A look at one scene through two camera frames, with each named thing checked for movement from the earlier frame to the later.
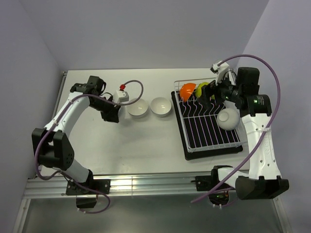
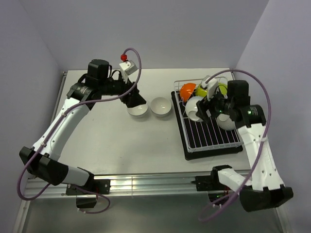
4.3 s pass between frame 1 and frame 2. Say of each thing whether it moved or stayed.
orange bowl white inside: stayed
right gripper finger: moved
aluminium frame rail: stayed
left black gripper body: moved
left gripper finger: moved
